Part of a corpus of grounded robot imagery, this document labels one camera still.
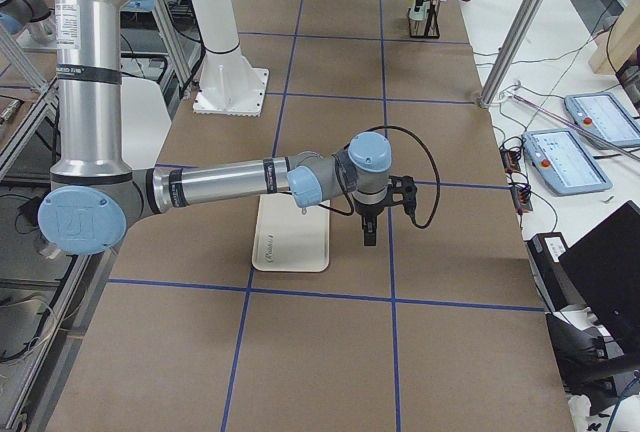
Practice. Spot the cream rabbit tray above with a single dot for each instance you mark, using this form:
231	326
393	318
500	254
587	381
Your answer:
288	239

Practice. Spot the light green cup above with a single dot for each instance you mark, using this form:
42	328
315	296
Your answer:
418	13

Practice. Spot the black laptop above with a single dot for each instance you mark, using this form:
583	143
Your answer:
604	268

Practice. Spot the far teach pendant tablet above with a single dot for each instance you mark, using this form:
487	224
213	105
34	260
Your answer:
603	115

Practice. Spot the near teach pendant tablet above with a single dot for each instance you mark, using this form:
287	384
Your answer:
564	163

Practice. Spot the teach pendant tablet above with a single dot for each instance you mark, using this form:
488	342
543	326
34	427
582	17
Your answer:
603	115
564	163

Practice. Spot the black wire cup rack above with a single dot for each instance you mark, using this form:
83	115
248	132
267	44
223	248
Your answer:
429	29

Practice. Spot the aluminium frame post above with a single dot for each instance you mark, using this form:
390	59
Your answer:
513	40

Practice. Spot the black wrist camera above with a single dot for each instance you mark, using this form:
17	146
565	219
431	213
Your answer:
404	192

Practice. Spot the white camera stand base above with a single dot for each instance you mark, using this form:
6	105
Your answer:
228	84

